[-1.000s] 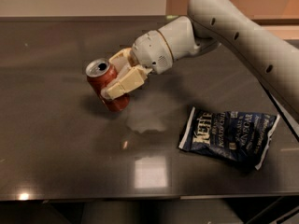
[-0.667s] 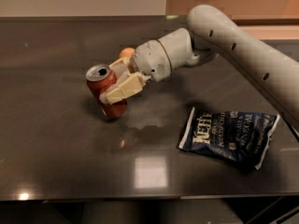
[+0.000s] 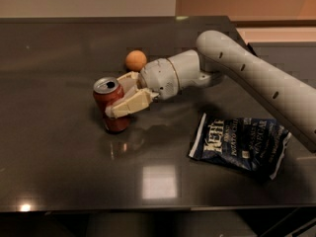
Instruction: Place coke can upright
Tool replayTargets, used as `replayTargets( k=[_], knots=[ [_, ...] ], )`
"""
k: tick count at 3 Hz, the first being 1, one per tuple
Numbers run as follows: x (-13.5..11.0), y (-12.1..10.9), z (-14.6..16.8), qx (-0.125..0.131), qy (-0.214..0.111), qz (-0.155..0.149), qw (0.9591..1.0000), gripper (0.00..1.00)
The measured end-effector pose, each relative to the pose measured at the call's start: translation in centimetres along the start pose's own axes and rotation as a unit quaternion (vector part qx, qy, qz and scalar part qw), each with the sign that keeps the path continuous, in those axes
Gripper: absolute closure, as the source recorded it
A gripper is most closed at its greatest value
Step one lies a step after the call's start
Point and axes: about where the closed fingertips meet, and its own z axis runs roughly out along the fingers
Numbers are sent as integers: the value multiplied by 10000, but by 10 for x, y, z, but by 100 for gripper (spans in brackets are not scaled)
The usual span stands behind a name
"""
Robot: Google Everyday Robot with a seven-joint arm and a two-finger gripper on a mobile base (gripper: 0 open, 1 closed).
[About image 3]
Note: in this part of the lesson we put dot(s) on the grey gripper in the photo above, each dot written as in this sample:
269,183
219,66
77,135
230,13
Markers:
157,77

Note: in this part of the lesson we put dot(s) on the red coke can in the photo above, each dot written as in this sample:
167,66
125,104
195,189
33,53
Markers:
106,91

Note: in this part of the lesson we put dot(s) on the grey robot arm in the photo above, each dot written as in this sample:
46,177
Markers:
216,54

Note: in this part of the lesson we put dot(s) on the orange fruit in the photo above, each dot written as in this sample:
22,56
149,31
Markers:
135,60

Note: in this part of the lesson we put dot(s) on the blue potato chip bag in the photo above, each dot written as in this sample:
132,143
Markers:
252,145

